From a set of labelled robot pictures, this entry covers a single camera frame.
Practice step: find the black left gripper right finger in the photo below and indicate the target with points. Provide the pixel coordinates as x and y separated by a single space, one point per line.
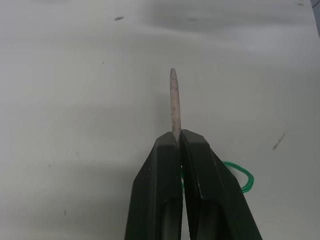
217 200

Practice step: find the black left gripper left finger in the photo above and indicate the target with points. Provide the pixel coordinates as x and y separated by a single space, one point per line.
155 190

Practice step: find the green lace with wooden needle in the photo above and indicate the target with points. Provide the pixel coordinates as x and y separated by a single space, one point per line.
174 100

